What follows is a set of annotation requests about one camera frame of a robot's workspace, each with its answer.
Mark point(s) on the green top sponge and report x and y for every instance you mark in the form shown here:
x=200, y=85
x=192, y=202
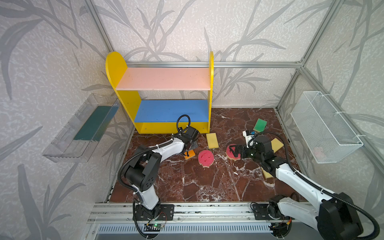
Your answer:
x=260, y=125

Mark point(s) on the orange sponge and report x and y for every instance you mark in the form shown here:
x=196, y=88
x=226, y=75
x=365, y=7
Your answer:
x=189, y=154

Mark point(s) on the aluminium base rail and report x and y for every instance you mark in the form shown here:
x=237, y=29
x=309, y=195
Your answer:
x=190, y=218

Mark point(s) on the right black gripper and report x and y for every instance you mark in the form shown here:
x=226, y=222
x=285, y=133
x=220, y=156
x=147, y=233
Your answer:
x=243, y=151

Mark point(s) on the pink round sponge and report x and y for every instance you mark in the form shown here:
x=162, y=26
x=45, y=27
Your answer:
x=228, y=151
x=206, y=158

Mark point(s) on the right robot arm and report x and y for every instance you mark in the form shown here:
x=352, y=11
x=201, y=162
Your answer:
x=334, y=216

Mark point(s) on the yellow sponge green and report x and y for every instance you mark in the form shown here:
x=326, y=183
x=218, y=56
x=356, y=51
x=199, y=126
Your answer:
x=212, y=141

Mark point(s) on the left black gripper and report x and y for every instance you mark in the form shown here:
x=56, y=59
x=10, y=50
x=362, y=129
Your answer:
x=190, y=146

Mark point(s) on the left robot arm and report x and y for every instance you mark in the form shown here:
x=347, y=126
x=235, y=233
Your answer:
x=140, y=172

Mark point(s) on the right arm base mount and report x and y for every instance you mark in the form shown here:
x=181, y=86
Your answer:
x=264, y=212

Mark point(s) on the pink round sponge left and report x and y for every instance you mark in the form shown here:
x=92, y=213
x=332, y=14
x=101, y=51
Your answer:
x=206, y=158

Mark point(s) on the yellow shelf pink blue boards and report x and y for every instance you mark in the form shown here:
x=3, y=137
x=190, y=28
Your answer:
x=161, y=116

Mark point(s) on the yellow sponge near right base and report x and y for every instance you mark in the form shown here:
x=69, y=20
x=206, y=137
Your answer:
x=266, y=174

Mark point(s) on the pink round sponge right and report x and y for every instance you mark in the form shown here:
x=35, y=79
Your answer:
x=228, y=151

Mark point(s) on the white wire mesh basket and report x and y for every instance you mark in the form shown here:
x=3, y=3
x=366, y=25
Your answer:
x=321, y=125

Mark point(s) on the pink object in basket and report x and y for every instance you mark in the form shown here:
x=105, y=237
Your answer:
x=319, y=154

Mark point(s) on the clear plastic wall bin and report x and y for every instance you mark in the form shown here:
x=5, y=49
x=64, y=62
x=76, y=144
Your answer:
x=79, y=138

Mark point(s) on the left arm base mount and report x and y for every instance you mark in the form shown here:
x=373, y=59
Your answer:
x=161, y=212

